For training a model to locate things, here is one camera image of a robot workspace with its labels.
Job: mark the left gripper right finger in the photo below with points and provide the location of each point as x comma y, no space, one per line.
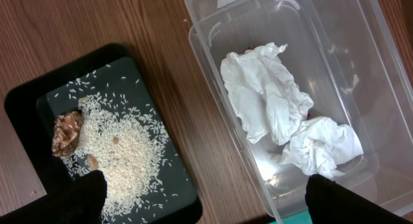
330,203

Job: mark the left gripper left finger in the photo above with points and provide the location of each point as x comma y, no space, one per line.
81,202

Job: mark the white napkin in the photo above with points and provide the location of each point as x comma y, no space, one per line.
320,145
263,93

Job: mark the brown food scrap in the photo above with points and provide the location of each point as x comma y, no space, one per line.
66,133

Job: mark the red snack wrapper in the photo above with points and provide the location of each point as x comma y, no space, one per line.
309,116

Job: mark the teal serving tray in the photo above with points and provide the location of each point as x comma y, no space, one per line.
300,218

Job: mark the pile of rice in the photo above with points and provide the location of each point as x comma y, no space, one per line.
122,149

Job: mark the black plastic tray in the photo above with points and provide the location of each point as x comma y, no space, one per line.
111,72

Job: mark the clear plastic bin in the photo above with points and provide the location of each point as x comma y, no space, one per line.
342,54

